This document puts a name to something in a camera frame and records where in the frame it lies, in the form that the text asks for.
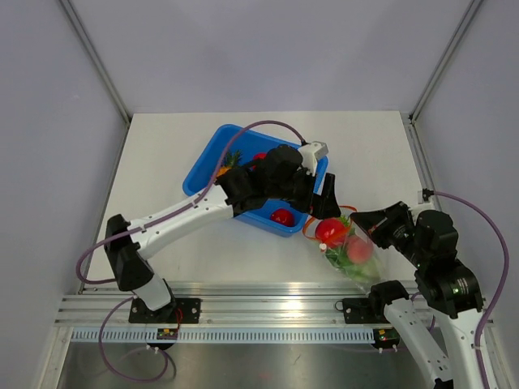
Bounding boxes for aluminium table rail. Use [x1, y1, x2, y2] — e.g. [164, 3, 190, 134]
[54, 281, 451, 329]

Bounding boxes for red toy apple top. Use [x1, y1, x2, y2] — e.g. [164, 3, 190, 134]
[315, 218, 346, 249]

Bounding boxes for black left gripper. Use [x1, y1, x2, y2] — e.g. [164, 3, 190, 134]
[267, 165, 340, 219]

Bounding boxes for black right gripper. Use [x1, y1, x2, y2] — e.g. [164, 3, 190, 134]
[350, 200, 429, 267]

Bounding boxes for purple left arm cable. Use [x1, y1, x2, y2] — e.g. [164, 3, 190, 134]
[76, 120, 307, 382]

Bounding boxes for blue plastic bin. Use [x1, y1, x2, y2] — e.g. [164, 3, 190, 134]
[182, 124, 328, 237]

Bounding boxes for pink toy peach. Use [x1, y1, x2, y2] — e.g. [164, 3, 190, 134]
[346, 236, 373, 265]

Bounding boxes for red toy apple bottom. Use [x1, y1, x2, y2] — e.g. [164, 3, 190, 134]
[270, 208, 295, 227]

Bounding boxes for green toy grapes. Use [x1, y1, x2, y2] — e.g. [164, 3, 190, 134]
[338, 215, 354, 232]

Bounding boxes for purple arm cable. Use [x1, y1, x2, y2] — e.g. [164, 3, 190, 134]
[76, 120, 307, 382]
[421, 188, 510, 389]

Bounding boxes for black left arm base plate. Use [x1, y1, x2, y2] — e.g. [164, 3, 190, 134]
[128, 297, 202, 324]

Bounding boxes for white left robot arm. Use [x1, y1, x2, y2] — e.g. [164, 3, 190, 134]
[104, 141, 341, 323]

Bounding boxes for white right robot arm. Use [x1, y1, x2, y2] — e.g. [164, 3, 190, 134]
[350, 202, 497, 388]

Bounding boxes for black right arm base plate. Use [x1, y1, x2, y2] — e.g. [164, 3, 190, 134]
[333, 297, 388, 324]

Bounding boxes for green toy lettuce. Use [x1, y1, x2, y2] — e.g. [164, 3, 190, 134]
[324, 248, 384, 284]

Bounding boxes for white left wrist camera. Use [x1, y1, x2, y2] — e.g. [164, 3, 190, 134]
[298, 141, 328, 176]

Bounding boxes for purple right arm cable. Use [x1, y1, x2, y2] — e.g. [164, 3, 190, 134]
[421, 188, 510, 389]

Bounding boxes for toy pineapple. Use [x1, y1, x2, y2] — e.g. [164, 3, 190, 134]
[217, 150, 242, 177]

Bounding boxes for clear zip bag orange zipper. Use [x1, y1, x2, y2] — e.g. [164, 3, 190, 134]
[302, 205, 384, 293]

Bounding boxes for red toy apple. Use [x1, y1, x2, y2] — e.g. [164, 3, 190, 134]
[315, 218, 346, 249]
[252, 152, 267, 161]
[270, 208, 295, 227]

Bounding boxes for white slotted cable duct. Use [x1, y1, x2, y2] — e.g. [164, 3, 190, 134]
[71, 327, 375, 344]

